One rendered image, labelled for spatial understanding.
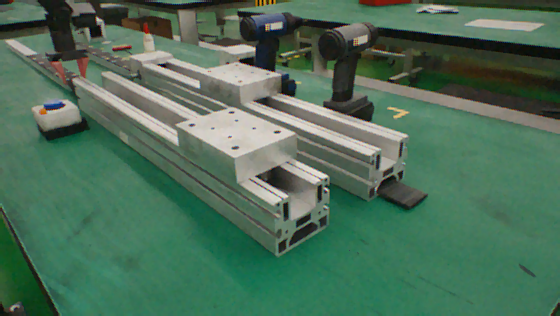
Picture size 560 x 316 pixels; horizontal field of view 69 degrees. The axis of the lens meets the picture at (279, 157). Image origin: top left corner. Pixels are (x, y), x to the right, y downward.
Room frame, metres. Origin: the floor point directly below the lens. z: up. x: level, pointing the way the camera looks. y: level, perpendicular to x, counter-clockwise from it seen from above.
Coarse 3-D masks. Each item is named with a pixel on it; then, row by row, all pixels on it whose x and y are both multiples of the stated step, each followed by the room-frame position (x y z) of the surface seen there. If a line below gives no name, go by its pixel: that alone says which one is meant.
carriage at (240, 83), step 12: (204, 72) 0.89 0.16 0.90; (216, 72) 0.89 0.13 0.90; (228, 72) 0.88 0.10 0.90; (240, 72) 0.88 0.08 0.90; (252, 72) 0.87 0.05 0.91; (264, 72) 0.87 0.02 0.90; (204, 84) 0.88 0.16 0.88; (216, 84) 0.85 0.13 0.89; (228, 84) 0.81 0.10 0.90; (240, 84) 0.79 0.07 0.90; (252, 84) 0.80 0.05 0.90; (264, 84) 0.82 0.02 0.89; (276, 84) 0.84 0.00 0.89; (228, 96) 0.81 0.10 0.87; (240, 96) 0.78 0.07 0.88; (252, 96) 0.80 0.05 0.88; (264, 96) 0.82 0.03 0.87
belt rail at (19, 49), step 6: (6, 42) 1.90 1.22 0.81; (12, 42) 1.89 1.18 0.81; (12, 48) 1.80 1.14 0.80; (18, 48) 1.75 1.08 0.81; (24, 48) 1.74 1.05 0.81; (18, 54) 1.73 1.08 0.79; (24, 54) 1.63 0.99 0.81; (30, 54) 1.62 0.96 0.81; (30, 60) 1.56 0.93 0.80; (36, 66) 1.50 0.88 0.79; (42, 72) 1.45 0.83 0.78; (48, 72) 1.37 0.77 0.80; (54, 78) 1.32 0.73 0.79; (60, 84) 1.27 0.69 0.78; (72, 90) 1.21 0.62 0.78
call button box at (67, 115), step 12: (36, 108) 0.88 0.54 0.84; (48, 108) 0.87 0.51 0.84; (60, 108) 0.87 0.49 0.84; (72, 108) 0.87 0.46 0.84; (36, 120) 0.88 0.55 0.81; (48, 120) 0.84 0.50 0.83; (60, 120) 0.85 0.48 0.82; (72, 120) 0.87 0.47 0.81; (84, 120) 0.91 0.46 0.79; (48, 132) 0.83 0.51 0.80; (60, 132) 0.85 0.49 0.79; (72, 132) 0.86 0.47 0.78
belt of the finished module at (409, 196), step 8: (384, 184) 0.57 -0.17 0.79; (392, 184) 0.57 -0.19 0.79; (400, 184) 0.57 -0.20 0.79; (376, 192) 0.55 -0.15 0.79; (384, 192) 0.55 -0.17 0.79; (392, 192) 0.55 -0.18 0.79; (400, 192) 0.55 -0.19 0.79; (408, 192) 0.55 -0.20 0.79; (416, 192) 0.55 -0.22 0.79; (424, 192) 0.55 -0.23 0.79; (392, 200) 0.53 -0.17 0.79; (400, 200) 0.52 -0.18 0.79; (408, 200) 0.52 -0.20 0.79; (416, 200) 0.52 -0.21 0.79
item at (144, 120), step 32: (96, 96) 0.89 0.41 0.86; (128, 96) 0.94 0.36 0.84; (160, 96) 0.85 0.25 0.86; (128, 128) 0.77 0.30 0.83; (160, 128) 0.67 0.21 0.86; (160, 160) 0.67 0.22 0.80; (192, 160) 0.57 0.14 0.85; (192, 192) 0.58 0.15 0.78; (224, 192) 0.50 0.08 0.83; (256, 192) 0.45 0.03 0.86; (288, 192) 0.50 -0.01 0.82; (320, 192) 0.47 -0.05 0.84; (256, 224) 0.45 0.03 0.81; (288, 224) 0.43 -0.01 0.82; (320, 224) 0.48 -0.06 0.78
